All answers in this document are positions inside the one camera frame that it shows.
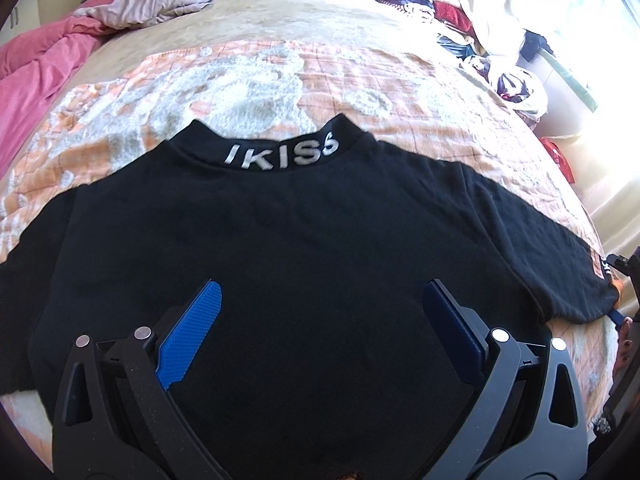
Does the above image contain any black IKISS shirt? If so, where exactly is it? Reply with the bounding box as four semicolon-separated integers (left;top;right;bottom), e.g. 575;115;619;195
1;116;618;479

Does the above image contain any pink duvet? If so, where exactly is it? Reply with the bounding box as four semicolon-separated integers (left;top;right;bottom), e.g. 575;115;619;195
1;13;115;174

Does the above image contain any white curtain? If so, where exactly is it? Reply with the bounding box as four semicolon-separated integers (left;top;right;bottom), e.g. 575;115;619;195
506;0;639;254

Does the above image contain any mauve crumpled garment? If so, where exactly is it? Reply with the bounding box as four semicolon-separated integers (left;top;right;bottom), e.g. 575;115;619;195
74;0;214;30

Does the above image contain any beige bed sheet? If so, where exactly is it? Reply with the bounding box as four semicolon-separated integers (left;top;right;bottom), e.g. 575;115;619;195
64;0;497;91

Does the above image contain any plastic bag of clothes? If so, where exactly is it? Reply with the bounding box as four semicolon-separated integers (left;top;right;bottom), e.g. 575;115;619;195
461;55;548;129

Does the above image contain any red plastic bag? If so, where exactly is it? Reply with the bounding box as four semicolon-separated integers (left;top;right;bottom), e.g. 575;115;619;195
539;136;575;184

